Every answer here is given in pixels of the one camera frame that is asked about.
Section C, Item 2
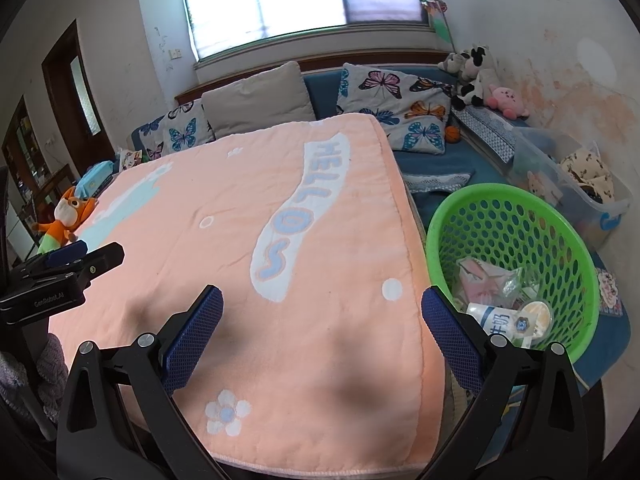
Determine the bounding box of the black white cow plush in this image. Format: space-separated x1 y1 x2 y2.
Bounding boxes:
451 45 497 111

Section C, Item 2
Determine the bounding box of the pinwheel toy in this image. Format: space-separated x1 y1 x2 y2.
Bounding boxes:
416 0 457 47

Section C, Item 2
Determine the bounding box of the person's left hand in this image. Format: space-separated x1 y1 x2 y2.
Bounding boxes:
0 336 69 412

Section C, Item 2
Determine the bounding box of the spotted cream cloth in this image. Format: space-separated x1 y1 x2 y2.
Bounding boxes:
559 146 617 204

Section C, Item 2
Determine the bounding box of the blue floor mat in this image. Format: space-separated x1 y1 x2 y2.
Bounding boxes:
570 250 632 391

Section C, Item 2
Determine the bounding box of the pink snack wrapper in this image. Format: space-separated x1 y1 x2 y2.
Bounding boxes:
456 256 522 304

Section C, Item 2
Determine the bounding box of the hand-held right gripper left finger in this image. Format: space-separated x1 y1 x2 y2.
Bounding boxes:
55 285 224 480

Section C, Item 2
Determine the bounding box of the brown wooden door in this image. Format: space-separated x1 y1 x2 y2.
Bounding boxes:
41 19 117 172

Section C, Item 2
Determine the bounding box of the grey lace trimmed cloth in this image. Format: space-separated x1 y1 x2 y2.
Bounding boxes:
401 171 474 194

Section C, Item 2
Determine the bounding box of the pink printed blanket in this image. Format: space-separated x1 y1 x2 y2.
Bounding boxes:
47 112 447 476

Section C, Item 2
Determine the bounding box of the beige cushion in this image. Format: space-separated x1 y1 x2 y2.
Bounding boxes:
200 61 318 141

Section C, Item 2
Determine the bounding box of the clear snack wrapper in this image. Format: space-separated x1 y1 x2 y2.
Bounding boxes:
516 299 554 339

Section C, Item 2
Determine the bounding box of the white milk carton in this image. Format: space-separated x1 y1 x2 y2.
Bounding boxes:
466 303 534 351

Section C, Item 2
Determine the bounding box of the person's left forearm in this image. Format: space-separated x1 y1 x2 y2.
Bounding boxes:
0 395 58 480

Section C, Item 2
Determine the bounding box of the grey patterned cloth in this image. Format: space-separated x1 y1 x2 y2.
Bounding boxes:
451 106 519 164

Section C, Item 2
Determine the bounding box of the dark wooden cabinet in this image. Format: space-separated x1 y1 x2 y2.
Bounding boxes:
0 94 47 243

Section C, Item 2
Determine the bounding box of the colourful picture book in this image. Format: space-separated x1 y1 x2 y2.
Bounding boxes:
594 266 627 317

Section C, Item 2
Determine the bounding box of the clear plastic storage box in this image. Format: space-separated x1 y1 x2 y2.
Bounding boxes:
509 129 634 252

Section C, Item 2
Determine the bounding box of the orange fox plush toy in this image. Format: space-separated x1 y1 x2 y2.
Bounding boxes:
31 185 99 254

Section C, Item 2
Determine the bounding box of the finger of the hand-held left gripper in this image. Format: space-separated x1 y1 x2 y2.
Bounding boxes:
74 242 125 289
29 240 89 269

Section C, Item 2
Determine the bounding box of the window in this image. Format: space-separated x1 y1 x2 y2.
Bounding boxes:
177 0 432 62

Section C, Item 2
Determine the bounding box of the butterfly print pillow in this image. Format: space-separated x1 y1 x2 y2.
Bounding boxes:
134 99 217 162
335 62 454 156

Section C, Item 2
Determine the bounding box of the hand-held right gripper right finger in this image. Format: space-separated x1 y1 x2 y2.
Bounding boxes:
421 285 588 480

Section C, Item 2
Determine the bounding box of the grey white plush toy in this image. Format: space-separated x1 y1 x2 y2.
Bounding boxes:
438 52 468 75

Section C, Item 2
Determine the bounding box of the green plastic basket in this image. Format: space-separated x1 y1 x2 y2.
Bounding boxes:
425 183 602 364

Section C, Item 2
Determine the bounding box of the pink round plush toy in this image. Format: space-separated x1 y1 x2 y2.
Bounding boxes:
486 84 529 121

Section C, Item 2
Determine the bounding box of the blue sofa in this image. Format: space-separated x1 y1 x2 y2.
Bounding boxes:
130 50 521 211

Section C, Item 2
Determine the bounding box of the cartoon picture card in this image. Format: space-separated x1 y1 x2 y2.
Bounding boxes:
116 148 144 174

